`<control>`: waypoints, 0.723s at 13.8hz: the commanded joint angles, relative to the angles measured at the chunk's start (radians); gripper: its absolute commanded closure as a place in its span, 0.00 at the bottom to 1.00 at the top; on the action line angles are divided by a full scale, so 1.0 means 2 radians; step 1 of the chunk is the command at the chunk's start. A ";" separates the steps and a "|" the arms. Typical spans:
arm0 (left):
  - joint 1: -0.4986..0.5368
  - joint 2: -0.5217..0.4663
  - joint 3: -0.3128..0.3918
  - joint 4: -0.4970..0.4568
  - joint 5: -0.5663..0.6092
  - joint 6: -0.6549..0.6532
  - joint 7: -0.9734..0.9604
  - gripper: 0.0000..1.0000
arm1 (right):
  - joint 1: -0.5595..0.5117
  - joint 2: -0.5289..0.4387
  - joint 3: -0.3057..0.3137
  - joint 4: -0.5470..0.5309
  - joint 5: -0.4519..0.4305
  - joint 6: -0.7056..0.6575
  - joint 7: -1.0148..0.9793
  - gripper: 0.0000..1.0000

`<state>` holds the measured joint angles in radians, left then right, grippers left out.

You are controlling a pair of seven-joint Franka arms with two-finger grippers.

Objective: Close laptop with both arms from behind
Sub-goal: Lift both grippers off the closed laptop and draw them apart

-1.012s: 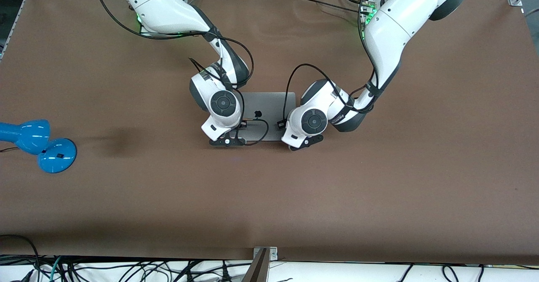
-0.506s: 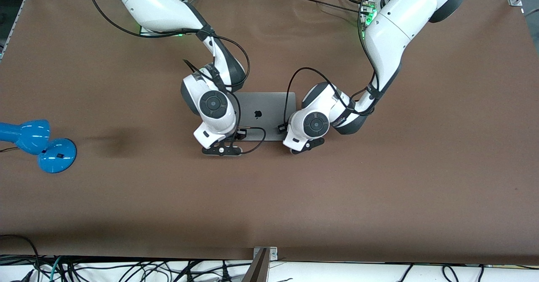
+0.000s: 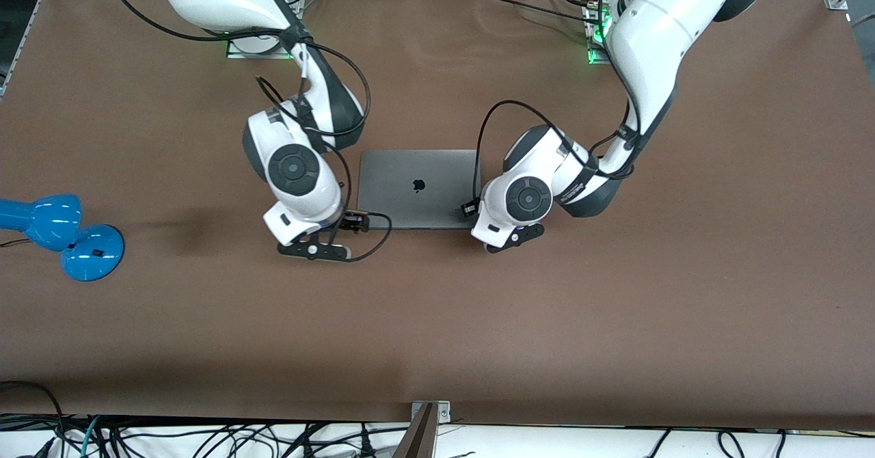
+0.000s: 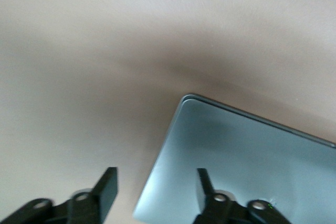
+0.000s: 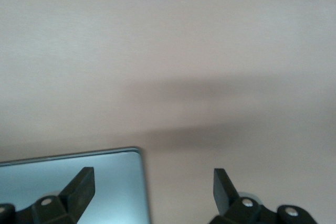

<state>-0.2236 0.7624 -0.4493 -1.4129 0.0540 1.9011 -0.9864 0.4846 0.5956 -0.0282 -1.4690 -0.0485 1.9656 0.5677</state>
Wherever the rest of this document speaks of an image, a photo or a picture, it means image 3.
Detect grey metal bracket plate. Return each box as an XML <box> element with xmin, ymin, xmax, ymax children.
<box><xmin>411</xmin><ymin>401</ymin><xmax>452</xmax><ymax>424</ymax></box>

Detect aluminium camera post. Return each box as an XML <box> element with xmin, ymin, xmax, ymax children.
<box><xmin>392</xmin><ymin>403</ymin><xmax>437</xmax><ymax>458</ymax></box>

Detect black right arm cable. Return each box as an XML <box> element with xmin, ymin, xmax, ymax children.
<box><xmin>103</xmin><ymin>0</ymin><xmax>394</xmax><ymax>262</ymax></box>

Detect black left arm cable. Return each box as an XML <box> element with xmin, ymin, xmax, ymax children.
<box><xmin>472</xmin><ymin>0</ymin><xmax>647</xmax><ymax>204</ymax></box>

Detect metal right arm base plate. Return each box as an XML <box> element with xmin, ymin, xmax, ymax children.
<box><xmin>226</xmin><ymin>33</ymin><xmax>296</xmax><ymax>59</ymax></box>

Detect long black table cable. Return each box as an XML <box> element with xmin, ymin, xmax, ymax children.
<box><xmin>487</xmin><ymin>0</ymin><xmax>594</xmax><ymax>23</ymax></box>

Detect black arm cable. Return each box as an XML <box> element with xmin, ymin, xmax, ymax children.
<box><xmin>472</xmin><ymin>0</ymin><xmax>647</xmax><ymax>204</ymax></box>
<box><xmin>103</xmin><ymin>0</ymin><xmax>394</xmax><ymax>262</ymax></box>

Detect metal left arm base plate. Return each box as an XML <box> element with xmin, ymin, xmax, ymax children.
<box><xmin>585</xmin><ymin>3</ymin><xmax>617</xmax><ymax>66</ymax></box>

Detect black looped floor cable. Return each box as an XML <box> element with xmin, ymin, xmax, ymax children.
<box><xmin>0</xmin><ymin>380</ymin><xmax>66</xmax><ymax>458</ymax></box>

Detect grey laptop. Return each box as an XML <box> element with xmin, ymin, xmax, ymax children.
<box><xmin>357</xmin><ymin>148</ymin><xmax>482</xmax><ymax>231</ymax></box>

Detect teal floor cable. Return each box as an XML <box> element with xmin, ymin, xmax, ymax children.
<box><xmin>80</xmin><ymin>415</ymin><xmax>103</xmax><ymax>458</ymax></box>

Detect blue desk lamp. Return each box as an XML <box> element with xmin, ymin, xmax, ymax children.
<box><xmin>0</xmin><ymin>193</ymin><xmax>126</xmax><ymax>282</ymax></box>

